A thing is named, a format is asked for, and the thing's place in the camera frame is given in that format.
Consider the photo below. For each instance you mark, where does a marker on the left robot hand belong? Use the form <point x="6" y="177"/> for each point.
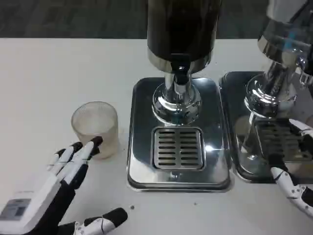
<point x="41" y="195"/>

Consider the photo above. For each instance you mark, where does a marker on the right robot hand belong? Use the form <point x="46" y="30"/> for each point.
<point x="291" y="186"/>

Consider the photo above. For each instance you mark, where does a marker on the clear ribbed glass cup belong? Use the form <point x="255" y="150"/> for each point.
<point x="95" y="122"/>

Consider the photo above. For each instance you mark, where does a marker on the steel drip grid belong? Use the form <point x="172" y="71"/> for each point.
<point x="178" y="148"/>
<point x="276" y="137"/>

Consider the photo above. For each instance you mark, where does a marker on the steel drip tray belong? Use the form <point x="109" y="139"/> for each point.
<point x="234" y="137"/>
<point x="215" y="137"/>

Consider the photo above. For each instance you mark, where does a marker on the chrome dispenser tap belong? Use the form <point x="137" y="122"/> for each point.
<point x="304" y="73"/>

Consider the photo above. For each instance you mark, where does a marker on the clear drink dispenser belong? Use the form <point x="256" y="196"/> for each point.
<point x="281" y="41"/>

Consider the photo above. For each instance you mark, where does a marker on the black dispenser tap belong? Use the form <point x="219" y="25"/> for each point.
<point x="180" y="64"/>

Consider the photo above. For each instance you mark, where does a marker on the dark drink dispenser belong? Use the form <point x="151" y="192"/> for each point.
<point x="181" y="27"/>

